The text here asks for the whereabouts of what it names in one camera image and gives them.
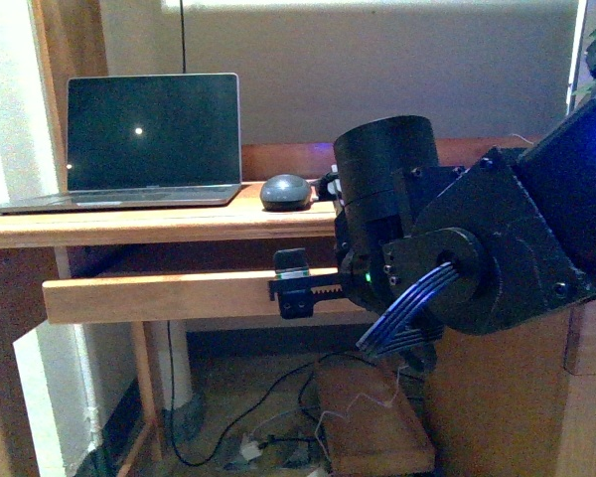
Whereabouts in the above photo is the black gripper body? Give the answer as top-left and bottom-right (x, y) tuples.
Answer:
(270, 115), (439, 318)

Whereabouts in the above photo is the dark grey computer mouse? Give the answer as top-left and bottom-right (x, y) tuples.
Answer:
(259, 174), (312, 212)

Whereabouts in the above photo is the wooden keyboard tray drawer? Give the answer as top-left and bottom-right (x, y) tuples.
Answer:
(42, 270), (376, 331)

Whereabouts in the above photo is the silver laptop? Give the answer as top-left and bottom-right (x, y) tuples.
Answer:
(0, 73), (242, 214)

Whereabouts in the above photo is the white pipe column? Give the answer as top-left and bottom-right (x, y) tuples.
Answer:
(152, 321), (205, 444)

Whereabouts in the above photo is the wooden desk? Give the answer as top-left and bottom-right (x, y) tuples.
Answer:
(0, 136), (596, 477)

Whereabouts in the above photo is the white power adapter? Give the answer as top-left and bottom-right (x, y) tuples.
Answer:
(239, 434), (262, 462)

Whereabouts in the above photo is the blue ribbon cable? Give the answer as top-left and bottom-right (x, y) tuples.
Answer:
(355, 263), (458, 359)

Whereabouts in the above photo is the white thin cable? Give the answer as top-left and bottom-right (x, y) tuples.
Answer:
(251, 362), (408, 448)

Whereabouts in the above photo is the black hanging wall cable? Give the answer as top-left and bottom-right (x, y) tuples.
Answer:
(177, 0), (188, 77)

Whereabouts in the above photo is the black floor cable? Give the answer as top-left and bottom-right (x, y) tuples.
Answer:
(164, 320), (378, 467)

